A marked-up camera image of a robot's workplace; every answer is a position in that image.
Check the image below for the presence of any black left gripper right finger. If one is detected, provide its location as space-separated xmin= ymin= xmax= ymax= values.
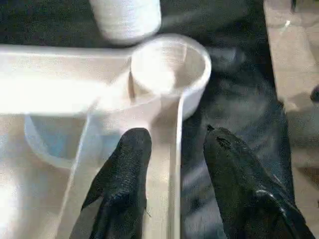
xmin=203 ymin=124 xmax=316 ymax=239

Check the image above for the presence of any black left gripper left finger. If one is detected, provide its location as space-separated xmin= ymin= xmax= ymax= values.
xmin=70 ymin=128 xmax=153 ymax=239

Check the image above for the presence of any white plastic table top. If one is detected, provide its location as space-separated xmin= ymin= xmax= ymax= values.
xmin=0 ymin=34 xmax=212 ymax=239

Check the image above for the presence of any white plastic table leg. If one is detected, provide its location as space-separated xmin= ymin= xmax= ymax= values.
xmin=90 ymin=0 xmax=162 ymax=45

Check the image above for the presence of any black mat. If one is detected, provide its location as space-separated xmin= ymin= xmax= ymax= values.
xmin=0 ymin=0 xmax=300 ymax=239

